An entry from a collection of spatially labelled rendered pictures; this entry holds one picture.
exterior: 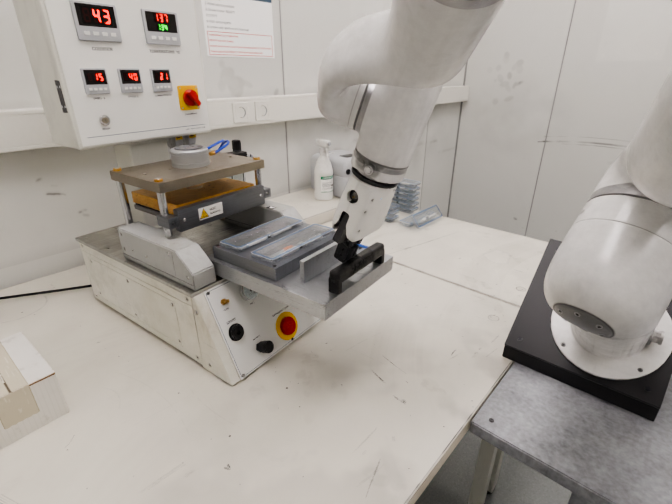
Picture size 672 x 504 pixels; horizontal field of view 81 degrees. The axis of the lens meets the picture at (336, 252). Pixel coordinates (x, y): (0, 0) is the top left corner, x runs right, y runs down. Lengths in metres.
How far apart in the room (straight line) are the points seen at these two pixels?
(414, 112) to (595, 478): 0.59
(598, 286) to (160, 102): 0.92
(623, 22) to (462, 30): 2.50
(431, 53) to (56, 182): 1.19
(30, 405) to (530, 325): 0.92
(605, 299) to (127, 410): 0.75
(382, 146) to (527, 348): 0.53
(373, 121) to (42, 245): 1.11
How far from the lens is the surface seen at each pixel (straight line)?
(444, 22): 0.36
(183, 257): 0.77
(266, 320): 0.85
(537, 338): 0.91
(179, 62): 1.09
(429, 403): 0.78
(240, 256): 0.73
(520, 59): 2.97
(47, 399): 0.86
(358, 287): 0.69
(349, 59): 0.47
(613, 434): 0.85
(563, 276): 0.51
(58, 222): 1.43
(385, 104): 0.55
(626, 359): 0.89
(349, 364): 0.84
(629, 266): 0.50
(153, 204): 0.91
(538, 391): 0.87
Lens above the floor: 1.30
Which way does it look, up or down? 25 degrees down
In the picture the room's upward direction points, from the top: straight up
